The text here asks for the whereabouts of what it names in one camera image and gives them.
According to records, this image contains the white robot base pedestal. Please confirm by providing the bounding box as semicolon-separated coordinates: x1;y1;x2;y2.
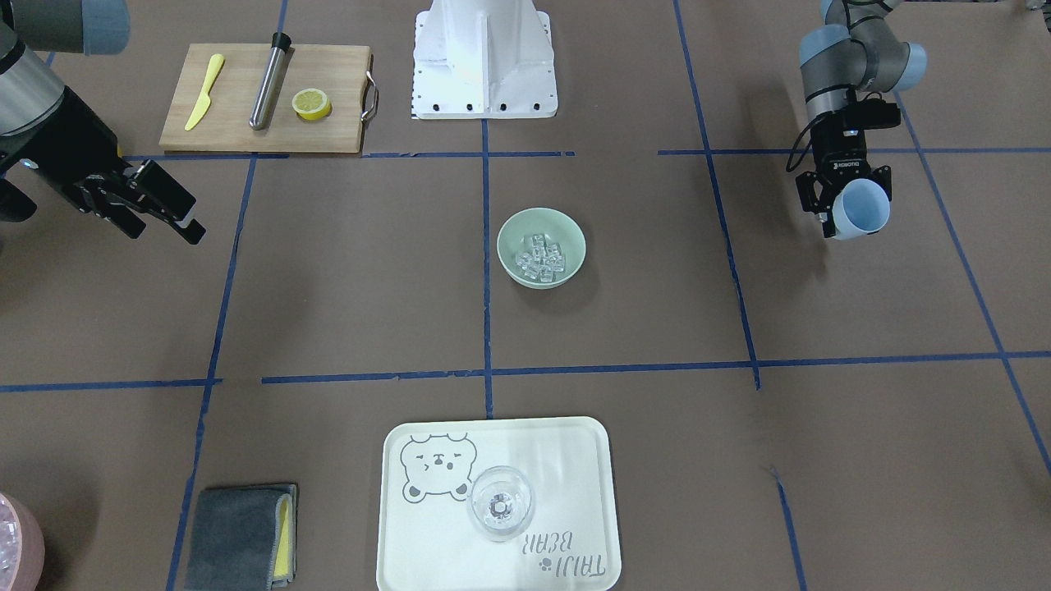
411;1;559;121

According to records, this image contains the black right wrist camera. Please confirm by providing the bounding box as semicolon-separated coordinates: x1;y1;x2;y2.
1;167;38;223

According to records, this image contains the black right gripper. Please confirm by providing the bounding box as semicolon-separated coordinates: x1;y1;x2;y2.
29;86;206;245

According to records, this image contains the green bowl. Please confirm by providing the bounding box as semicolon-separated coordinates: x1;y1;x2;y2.
496;207;588;291

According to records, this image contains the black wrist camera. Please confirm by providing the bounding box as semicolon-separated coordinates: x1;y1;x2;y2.
843;98;903;131
1;167;38;223

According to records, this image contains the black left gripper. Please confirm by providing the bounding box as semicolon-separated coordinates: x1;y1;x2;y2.
796;115;893;239

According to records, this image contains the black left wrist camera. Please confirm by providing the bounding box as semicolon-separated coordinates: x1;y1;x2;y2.
843;98;903;131

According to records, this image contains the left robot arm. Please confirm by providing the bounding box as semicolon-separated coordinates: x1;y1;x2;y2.
796;1;929;241

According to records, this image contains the light blue cup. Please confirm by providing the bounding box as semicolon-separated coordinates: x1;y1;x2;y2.
831;179;891;241

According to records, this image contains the pink bowl with ice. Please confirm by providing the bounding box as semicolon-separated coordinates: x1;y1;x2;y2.
1;493;46;590

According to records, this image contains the yellow plastic knife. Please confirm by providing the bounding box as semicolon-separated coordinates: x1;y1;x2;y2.
184;53;225;131

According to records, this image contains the grey folded cloth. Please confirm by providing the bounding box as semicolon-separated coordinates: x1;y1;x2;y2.
184;483;298;590

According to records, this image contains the clear wine glass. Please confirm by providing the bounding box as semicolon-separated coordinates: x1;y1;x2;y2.
468;466;535;543

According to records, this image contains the steel muddler black tip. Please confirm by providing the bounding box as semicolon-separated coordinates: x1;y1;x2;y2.
249;30;291;131

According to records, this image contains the wooden cutting board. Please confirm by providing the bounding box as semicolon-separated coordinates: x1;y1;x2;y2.
158;44;375;152

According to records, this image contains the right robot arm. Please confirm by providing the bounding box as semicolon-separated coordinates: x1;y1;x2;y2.
1;1;206;245

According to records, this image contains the white bear tray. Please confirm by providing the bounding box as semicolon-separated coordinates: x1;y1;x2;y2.
376;416;621;590

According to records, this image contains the half lemon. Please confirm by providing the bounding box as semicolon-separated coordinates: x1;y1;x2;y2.
291;89;332;122

